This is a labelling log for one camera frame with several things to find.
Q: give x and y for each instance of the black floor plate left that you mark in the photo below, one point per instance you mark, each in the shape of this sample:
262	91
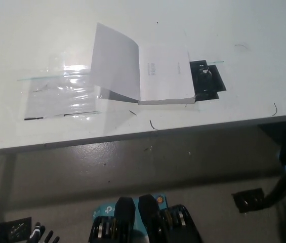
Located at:
15	229

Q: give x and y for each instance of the black flat bracket part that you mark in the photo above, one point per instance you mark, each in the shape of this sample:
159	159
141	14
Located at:
209	81

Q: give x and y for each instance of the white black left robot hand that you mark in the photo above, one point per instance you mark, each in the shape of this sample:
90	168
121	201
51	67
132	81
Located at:
37	234

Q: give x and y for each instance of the white paperback manual book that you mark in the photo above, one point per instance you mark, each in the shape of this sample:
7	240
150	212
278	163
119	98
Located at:
163	76

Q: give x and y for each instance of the black table foot plate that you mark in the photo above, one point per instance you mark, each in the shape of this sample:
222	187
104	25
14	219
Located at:
249	201

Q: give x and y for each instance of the clear plastic sheet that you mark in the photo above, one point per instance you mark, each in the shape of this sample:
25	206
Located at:
64	98

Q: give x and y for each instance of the teal TP-Link box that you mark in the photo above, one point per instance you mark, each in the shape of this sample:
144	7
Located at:
103	210

